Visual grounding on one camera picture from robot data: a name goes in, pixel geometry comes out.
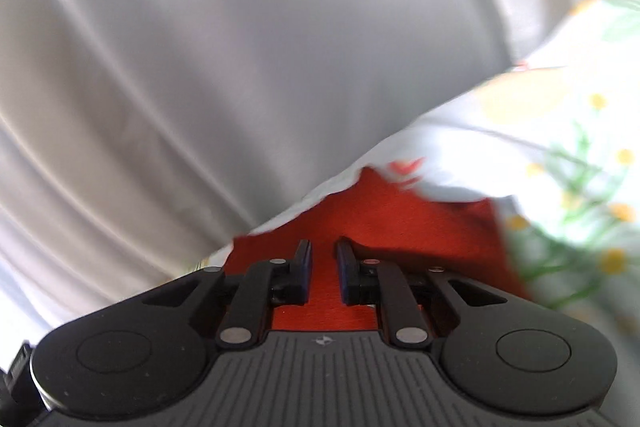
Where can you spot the floral print bedsheet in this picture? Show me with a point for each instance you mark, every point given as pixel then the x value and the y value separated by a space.
pixel 550 132

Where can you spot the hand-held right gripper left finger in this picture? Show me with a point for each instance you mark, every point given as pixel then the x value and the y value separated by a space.
pixel 305 272

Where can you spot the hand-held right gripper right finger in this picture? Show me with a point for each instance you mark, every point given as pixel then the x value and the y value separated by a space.
pixel 344 272

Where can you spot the red knit cardigan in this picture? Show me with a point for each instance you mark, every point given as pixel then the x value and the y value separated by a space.
pixel 395 217

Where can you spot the white curtain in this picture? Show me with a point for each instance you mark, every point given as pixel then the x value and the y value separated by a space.
pixel 225 57

